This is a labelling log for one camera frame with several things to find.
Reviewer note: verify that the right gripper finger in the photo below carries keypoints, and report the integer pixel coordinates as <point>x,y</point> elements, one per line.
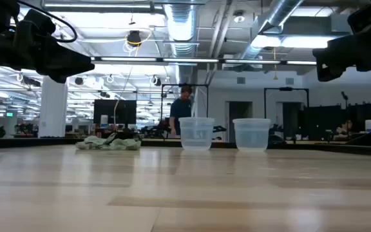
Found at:
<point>330,73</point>
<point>333,56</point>

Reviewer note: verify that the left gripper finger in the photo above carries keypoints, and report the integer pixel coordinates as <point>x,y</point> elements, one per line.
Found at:
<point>60,77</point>
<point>66,62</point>

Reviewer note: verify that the black microphone stand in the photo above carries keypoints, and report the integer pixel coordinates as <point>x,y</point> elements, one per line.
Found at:
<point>344,95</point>

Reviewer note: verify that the white square column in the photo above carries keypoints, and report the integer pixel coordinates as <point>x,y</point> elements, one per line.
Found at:
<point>53,109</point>

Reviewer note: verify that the black monitor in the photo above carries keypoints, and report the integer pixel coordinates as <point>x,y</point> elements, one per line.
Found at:
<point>108,111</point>
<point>322,120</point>
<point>359,112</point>

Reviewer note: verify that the yellow hanging tag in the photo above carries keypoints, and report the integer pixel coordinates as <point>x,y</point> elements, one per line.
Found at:
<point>275,77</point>

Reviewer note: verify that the seated person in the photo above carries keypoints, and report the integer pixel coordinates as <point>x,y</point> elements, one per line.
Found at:
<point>345,127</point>

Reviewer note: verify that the dark door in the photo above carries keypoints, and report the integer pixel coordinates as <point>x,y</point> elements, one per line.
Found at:
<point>240,111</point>
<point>291,119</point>

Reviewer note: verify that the green exit sign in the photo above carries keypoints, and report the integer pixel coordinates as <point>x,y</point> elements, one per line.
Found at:
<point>9,114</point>

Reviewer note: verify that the black ceiling-hung device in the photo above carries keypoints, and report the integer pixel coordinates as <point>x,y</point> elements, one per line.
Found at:
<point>134,38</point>

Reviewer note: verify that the clear plastic tub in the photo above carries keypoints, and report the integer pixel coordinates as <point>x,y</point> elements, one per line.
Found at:
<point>251,137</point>
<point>196,135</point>

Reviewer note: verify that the white ceiling sensor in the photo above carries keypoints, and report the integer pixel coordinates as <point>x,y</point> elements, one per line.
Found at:
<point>239,17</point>

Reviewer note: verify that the long ceiling light bar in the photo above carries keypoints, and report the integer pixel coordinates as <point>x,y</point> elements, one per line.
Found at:
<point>188,60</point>

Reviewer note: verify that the standing person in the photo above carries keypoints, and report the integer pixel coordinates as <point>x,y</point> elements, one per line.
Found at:
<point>179,111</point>

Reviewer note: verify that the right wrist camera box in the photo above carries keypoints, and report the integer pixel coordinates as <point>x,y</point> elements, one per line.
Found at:
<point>364,17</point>

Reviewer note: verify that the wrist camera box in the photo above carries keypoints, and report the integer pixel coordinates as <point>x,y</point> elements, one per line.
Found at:
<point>34,25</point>
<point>364,17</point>

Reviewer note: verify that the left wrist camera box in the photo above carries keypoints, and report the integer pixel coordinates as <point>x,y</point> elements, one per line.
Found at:
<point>34,25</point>

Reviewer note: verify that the black frame stand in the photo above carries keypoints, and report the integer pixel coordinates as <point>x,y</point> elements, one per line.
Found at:
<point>285,88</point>
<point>172,85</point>

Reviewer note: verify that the silver round air duct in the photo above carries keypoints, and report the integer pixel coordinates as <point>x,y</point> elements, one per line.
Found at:
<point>279,13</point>
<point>182,22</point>

